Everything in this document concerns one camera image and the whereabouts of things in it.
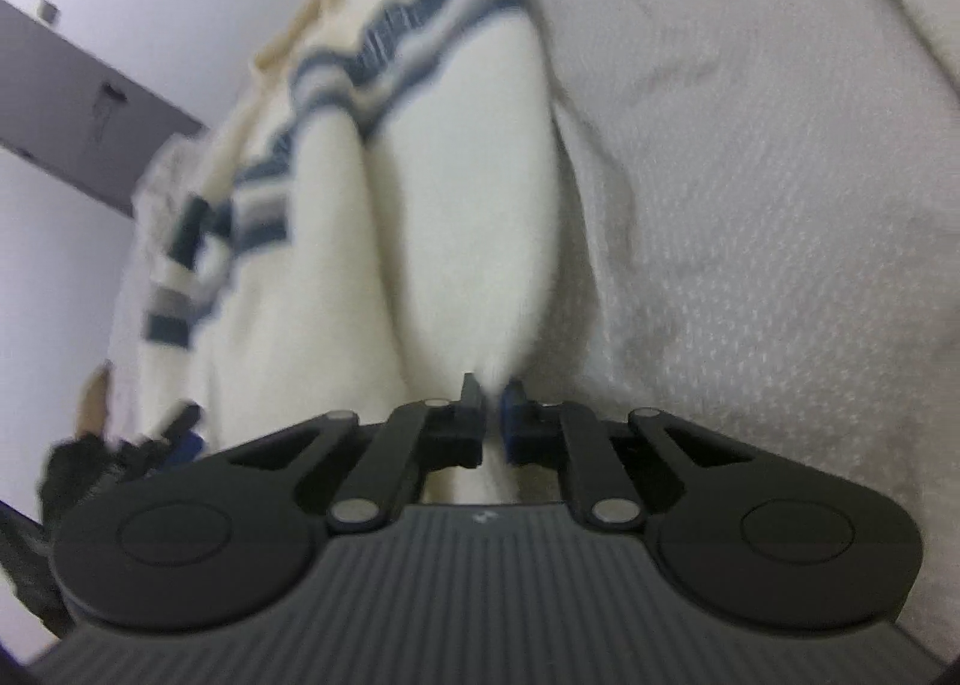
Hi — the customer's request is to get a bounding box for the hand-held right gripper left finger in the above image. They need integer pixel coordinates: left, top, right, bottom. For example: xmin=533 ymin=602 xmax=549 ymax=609
xmin=225 ymin=373 xmax=485 ymax=530

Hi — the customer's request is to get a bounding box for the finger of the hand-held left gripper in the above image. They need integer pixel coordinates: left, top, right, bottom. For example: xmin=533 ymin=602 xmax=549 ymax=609
xmin=154 ymin=403 xmax=206 ymax=465

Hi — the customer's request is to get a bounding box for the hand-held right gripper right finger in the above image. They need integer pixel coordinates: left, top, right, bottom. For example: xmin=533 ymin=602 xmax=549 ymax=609
xmin=502 ymin=380 xmax=755 ymax=530

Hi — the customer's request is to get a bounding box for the cream knit sweater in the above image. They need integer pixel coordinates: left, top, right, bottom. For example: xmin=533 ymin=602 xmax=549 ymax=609
xmin=112 ymin=0 xmax=625 ymax=507

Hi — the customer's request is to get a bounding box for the person's left hand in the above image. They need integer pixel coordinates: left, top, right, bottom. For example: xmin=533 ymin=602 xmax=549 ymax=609
xmin=78 ymin=364 xmax=115 ymax=443

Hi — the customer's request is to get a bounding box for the grey bed blanket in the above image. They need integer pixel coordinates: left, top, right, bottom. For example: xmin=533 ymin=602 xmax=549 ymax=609
xmin=112 ymin=0 xmax=960 ymax=665

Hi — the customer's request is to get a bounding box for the grey door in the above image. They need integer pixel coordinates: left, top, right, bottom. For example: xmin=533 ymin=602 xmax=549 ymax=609
xmin=0 ymin=0 xmax=209 ymax=216

